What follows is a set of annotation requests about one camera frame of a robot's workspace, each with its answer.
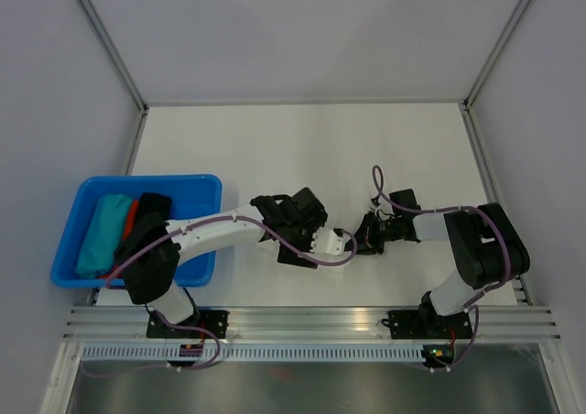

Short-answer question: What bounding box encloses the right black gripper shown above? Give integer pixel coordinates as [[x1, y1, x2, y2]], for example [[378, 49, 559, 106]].
[[343, 210, 401, 255]]

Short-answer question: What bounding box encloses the white printed t shirt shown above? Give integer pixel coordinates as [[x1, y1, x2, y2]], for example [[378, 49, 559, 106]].
[[255, 241, 350, 275]]

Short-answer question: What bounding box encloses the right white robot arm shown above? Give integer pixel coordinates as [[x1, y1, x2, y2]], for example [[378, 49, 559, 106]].
[[354, 189, 530, 336]]

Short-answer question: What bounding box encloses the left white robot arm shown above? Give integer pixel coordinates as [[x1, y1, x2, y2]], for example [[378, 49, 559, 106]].
[[114, 187, 328, 337]]

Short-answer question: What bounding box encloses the blue plastic bin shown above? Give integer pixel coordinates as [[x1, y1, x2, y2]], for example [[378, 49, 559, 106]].
[[50, 174, 222, 289]]

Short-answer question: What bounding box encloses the black rolled t shirt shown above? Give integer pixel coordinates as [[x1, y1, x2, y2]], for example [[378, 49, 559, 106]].
[[135, 192, 172, 223]]

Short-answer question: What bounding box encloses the red rolled t shirt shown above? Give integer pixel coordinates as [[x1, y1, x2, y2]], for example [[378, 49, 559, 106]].
[[98, 195, 138, 278]]

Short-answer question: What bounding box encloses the teal rolled t shirt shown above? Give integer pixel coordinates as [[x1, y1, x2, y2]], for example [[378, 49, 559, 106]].
[[74, 194, 133, 279]]

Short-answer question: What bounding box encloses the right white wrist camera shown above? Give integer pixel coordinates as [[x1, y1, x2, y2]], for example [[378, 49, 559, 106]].
[[369, 201, 382, 213]]

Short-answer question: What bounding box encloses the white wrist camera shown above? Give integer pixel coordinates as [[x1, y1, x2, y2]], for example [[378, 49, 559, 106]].
[[310, 227, 346, 256], [369, 201, 382, 213]]

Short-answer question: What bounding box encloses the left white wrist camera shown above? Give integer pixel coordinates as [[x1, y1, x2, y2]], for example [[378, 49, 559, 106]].
[[310, 227, 346, 256]]

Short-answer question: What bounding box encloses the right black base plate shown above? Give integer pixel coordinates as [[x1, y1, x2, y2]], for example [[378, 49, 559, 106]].
[[387, 310, 472, 340]]

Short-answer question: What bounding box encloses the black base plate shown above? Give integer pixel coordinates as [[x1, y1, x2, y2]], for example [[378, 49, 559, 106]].
[[387, 310, 472, 340], [146, 310, 229, 339]]

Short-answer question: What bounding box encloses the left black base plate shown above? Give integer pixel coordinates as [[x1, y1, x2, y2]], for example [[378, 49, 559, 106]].
[[146, 310, 229, 339]]

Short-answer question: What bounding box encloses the aluminium mounting rail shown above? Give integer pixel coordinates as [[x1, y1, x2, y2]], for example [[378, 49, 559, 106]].
[[62, 306, 561, 343]]

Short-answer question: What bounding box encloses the right aluminium frame post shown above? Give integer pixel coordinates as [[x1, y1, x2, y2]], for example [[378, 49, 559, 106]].
[[461, 0, 534, 112]]

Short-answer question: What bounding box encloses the aluminium frame post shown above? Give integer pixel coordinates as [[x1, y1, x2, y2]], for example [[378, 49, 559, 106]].
[[75, 0, 148, 115], [461, 0, 534, 112]]

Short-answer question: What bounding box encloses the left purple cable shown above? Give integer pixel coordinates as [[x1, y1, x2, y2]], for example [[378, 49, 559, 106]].
[[81, 214, 358, 377]]

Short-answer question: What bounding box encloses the white slotted cable duct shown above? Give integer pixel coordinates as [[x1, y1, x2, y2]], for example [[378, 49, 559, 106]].
[[82, 343, 424, 363]]

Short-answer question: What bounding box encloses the left aluminium frame post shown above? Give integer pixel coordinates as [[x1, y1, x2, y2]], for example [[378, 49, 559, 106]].
[[75, 0, 148, 115]]

